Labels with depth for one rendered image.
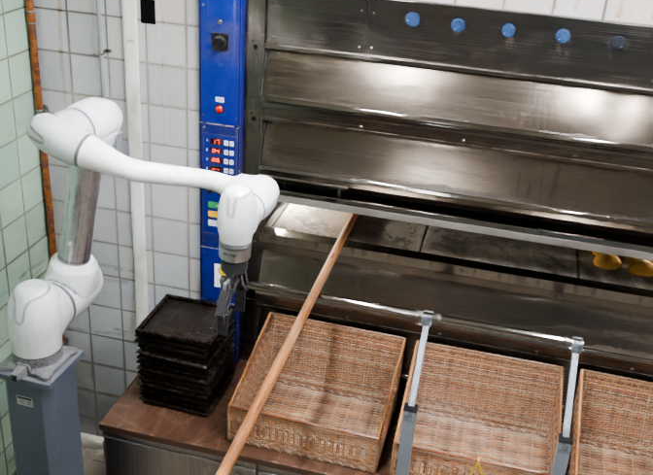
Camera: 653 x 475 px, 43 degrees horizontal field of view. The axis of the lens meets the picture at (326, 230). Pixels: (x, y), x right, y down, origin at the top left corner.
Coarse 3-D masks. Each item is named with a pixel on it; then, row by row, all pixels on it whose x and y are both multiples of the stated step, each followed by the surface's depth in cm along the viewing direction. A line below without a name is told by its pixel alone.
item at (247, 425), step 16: (352, 224) 326; (336, 256) 302; (320, 288) 281; (304, 304) 270; (304, 320) 263; (288, 336) 253; (288, 352) 246; (272, 368) 238; (272, 384) 232; (256, 400) 224; (256, 416) 219; (240, 432) 212; (240, 448) 208; (224, 464) 201
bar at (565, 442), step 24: (264, 288) 286; (288, 288) 284; (384, 312) 278; (408, 312) 276; (432, 312) 277; (528, 336) 269; (552, 336) 267; (576, 360) 265; (408, 408) 265; (408, 432) 268; (408, 456) 272
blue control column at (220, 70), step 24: (216, 0) 284; (216, 24) 287; (240, 48) 288; (216, 72) 294; (240, 72) 292; (216, 96) 298; (240, 96) 296; (216, 120) 302; (240, 120) 300; (240, 144) 304; (240, 168) 308; (216, 240) 323; (216, 288) 332
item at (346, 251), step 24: (264, 240) 321; (288, 240) 319; (312, 240) 317; (336, 240) 318; (408, 264) 311; (432, 264) 308; (456, 264) 306; (480, 264) 307; (552, 288) 301; (576, 288) 298; (600, 288) 296; (624, 288) 297
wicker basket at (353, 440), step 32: (256, 352) 316; (320, 352) 329; (352, 352) 326; (384, 352) 324; (256, 384) 326; (288, 384) 333; (320, 384) 331; (352, 384) 329; (384, 384) 325; (288, 416) 315; (320, 416) 317; (352, 416) 318; (384, 416) 292; (288, 448) 297; (320, 448) 293; (352, 448) 290
